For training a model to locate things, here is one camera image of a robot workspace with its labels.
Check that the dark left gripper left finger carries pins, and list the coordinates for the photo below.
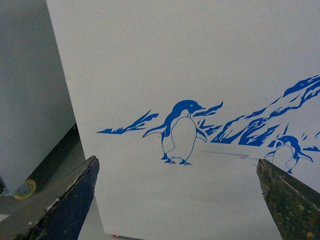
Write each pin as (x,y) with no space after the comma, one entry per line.
(57,213)

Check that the yellow caster wheel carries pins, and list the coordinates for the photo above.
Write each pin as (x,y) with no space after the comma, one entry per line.
(26,190)

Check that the grey metal cabinet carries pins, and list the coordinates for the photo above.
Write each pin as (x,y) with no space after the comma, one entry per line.
(35,105)

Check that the white chest freezer blue trim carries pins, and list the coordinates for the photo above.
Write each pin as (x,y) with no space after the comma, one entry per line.
(179,99)

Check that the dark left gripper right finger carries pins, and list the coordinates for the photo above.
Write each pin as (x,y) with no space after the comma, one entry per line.
(294,206)

